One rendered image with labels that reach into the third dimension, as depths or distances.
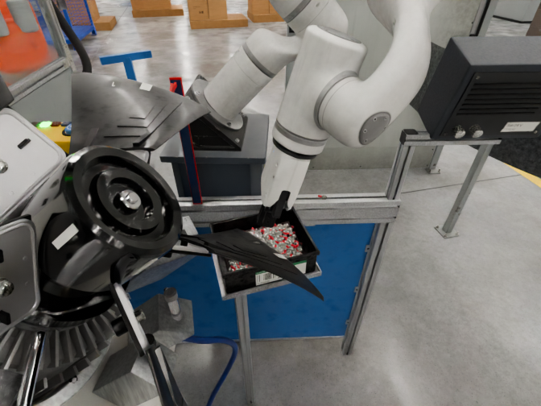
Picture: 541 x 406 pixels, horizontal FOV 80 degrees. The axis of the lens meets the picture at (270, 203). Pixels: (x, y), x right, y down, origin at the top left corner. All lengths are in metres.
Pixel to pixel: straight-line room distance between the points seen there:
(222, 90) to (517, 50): 0.67
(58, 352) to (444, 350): 1.56
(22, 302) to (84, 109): 0.31
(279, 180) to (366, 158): 2.14
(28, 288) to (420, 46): 0.45
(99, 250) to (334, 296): 1.03
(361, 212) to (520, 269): 1.48
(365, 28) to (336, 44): 1.82
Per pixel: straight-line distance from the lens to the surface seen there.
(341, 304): 1.29
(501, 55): 0.83
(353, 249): 1.06
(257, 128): 1.09
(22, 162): 0.37
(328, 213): 0.91
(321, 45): 0.44
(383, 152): 2.63
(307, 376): 1.54
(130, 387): 0.53
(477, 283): 2.08
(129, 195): 0.32
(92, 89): 0.61
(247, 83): 0.94
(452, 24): 2.45
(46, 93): 1.68
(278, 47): 0.92
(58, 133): 0.89
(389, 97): 0.41
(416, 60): 0.43
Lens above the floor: 1.41
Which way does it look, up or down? 39 degrees down
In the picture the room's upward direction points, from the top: straight up
